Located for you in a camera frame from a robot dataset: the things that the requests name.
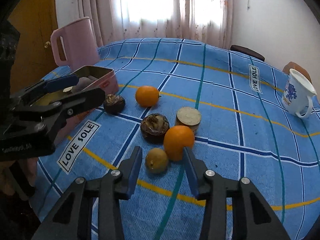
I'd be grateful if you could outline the orange fruit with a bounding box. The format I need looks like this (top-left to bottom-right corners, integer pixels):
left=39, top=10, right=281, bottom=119
left=163, top=125, right=195, bottom=161
left=135, top=86, right=160, bottom=107

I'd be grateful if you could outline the green-brown round fruit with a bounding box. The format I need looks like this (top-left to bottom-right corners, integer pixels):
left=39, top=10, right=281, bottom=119
left=145, top=148, right=169, bottom=174

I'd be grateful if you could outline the cut sweet potato piece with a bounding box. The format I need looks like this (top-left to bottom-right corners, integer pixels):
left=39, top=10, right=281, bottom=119
left=175, top=107, right=202, bottom=133

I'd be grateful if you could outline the person's left hand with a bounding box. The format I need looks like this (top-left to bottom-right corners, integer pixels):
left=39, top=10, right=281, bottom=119
left=1, top=157, right=38, bottom=200

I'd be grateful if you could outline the purple round turnip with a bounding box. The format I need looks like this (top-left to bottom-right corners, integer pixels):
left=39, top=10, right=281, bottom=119
left=72, top=77, right=93, bottom=94

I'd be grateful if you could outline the pink plastic pitcher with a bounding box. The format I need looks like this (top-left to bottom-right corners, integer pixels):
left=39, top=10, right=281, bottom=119
left=50, top=17, right=100, bottom=71

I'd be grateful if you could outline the pink metal tin box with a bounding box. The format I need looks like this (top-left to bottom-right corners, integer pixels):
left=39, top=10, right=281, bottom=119
left=32, top=65, right=120, bottom=140

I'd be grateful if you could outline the wooden door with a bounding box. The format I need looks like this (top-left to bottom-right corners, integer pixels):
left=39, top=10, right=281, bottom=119
left=9, top=0, right=57, bottom=93

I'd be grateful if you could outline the sheer floral curtain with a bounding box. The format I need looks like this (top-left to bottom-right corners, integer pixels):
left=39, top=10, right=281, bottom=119
left=78, top=0, right=233, bottom=48

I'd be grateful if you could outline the blue plaid tablecloth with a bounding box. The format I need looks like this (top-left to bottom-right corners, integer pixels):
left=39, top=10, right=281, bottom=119
left=31, top=38, right=319, bottom=239

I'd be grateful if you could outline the white floral mug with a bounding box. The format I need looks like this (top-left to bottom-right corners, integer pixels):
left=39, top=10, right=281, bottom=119
left=281, top=68, right=317, bottom=119

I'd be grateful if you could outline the brown leather armchair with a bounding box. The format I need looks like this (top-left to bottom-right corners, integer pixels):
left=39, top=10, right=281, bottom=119
left=283, top=61, right=312, bottom=82

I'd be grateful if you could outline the dark round stool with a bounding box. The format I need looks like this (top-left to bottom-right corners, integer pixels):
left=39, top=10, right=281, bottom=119
left=230, top=44, right=265, bottom=62

